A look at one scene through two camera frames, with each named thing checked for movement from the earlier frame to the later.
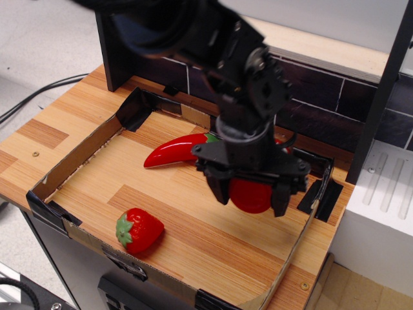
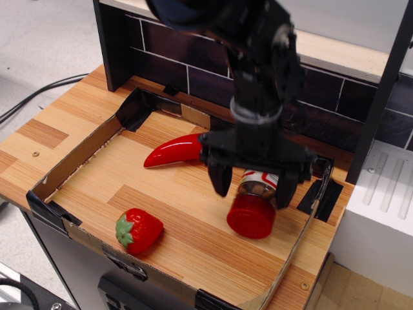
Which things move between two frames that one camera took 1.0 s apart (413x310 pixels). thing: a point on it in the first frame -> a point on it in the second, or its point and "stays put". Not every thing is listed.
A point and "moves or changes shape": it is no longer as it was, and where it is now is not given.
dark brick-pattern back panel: [328, 104] stays put
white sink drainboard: [375, 237] stays put
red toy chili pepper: [179, 149] stays put
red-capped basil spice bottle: [252, 195] moves or changes shape
